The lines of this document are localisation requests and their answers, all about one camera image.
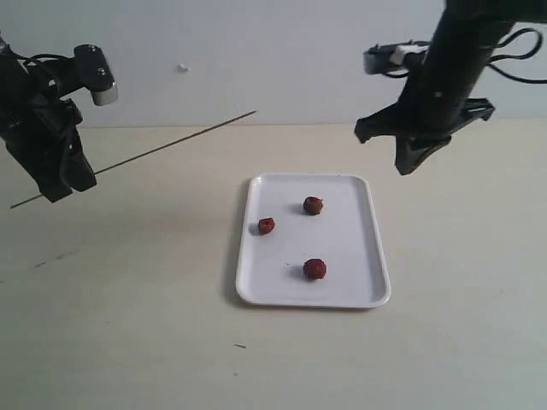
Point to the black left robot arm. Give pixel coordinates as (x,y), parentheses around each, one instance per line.
(39,128)

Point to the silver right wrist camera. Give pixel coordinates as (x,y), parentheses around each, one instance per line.
(395,60)

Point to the thin metal skewer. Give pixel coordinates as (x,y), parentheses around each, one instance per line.
(153,151)

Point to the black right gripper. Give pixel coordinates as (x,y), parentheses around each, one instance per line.
(423,128)

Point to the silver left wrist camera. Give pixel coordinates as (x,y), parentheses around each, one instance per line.
(95,75)

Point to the red berry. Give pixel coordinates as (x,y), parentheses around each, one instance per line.
(266,225)
(314,269)
(313,205)

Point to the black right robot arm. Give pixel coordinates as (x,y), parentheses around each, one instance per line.
(440,75)

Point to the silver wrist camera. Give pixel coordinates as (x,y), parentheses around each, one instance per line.
(95,75)
(395,60)

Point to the white plastic tray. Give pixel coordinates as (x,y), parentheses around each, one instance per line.
(345,235)

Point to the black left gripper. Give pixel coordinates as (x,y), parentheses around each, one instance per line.
(39,129)

